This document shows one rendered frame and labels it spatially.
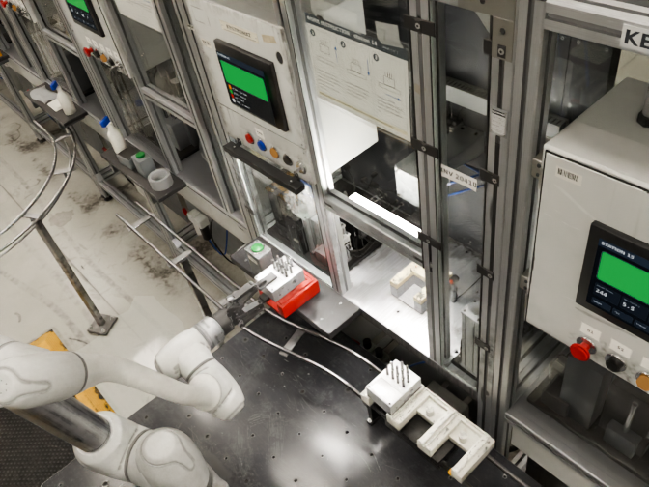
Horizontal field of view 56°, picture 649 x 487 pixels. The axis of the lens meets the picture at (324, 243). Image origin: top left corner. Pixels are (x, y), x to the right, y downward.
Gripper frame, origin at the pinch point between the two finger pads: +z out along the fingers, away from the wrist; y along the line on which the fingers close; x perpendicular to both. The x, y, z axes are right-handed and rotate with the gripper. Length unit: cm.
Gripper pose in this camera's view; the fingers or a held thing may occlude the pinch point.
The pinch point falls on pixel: (268, 286)
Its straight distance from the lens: 194.6
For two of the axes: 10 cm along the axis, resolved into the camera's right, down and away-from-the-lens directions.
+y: -1.7, -7.0, -7.0
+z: 7.3, -5.6, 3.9
